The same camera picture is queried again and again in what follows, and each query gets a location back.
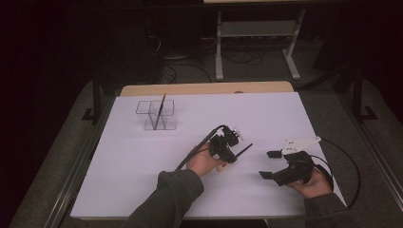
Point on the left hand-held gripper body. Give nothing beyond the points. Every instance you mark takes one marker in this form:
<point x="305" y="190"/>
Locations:
<point x="223" y="142"/>

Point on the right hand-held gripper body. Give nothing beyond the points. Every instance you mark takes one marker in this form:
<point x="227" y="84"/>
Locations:
<point x="297" y="167"/>

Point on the clear plastic compartment organizer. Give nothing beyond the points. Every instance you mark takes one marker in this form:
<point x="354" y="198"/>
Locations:
<point x="168" y="122"/>

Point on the person's right hand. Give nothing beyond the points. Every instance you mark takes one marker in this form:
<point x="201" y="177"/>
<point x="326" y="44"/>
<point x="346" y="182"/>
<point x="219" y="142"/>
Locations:
<point x="315" y="188"/>

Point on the person's left hand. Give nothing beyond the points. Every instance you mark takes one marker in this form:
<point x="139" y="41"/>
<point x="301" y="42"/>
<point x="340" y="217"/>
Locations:
<point x="201" y="161"/>

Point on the black metal stand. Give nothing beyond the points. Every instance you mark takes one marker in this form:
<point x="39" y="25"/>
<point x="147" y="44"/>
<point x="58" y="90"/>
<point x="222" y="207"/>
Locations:
<point x="358" y="95"/>
<point x="96" y="101"/>

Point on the white table cover sheet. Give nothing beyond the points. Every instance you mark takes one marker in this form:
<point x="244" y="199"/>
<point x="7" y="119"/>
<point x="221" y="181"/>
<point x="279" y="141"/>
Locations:
<point x="126" y="177"/>

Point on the metal frame rail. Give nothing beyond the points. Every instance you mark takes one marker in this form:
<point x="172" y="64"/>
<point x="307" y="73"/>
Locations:
<point x="76" y="171"/>
<point x="374" y="152"/>

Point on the white metal table frame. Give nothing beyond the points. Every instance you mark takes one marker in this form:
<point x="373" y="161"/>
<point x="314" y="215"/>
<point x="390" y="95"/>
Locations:
<point x="218" y="47"/>

